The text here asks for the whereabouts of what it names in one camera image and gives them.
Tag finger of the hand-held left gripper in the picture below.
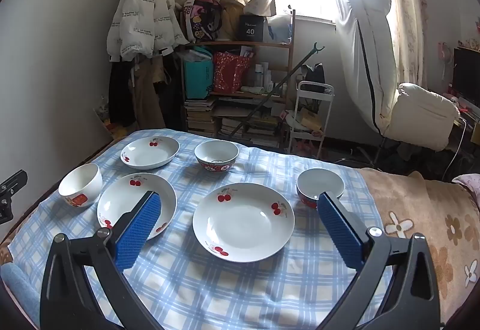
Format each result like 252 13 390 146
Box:
0 170 29 199

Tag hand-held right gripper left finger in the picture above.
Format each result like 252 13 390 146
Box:
39 189 163 330

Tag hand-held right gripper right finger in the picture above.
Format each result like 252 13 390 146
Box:
317 191 441 330

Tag red patterned bowl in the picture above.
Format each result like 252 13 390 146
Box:
296 168 346 209
194 140 239 173

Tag white bowl with red label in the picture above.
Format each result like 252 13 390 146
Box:
58 163 103 208

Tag small white cherry print plate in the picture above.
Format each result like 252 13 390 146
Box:
120 136 181 170

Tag large white cherry print plate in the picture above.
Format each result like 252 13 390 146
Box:
192 183 296 263

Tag blue fleece blanket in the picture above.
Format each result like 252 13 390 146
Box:
0 263 42 329

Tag brown floral blanket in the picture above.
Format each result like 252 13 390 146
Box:
358 167 480 324

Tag blue plaid cloth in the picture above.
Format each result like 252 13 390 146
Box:
7 129 404 330

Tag plastic bag with clutter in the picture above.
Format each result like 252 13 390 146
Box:
94 96 129 140

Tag stack of books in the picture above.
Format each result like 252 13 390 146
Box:
219 116 281 148
184 98 218 136

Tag white metal cart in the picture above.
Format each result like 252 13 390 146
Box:
287 81 335 160

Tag brown trousers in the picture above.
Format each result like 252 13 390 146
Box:
127 60 166 132

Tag pink cloth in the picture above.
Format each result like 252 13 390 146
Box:
453 173 480 211

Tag black hanging garment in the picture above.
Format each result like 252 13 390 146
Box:
108 59 136 128

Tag white cushion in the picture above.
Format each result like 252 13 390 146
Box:
382 83 461 151

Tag black bag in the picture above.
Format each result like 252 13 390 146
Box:
300 63 326 93

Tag long pole with hook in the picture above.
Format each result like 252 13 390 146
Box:
229 42 326 138

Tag teal paper bag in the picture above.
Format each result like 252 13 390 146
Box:
183 47 214 100

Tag row of small white bottles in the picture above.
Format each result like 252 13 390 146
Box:
255 60 279 89

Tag wooden shelf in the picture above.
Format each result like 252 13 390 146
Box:
180 10 297 151

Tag red patterned bag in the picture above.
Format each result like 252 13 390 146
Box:
212 52 251 94

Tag black monitor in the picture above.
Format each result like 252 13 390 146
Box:
452 47 480 108

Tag white puffer jacket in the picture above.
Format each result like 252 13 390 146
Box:
106 0 190 63

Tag black box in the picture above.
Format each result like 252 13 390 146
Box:
239 14 265 42

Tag colourful cartoon bag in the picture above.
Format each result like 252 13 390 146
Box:
182 0 226 42

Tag white cable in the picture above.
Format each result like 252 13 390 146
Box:
442 119 468 181

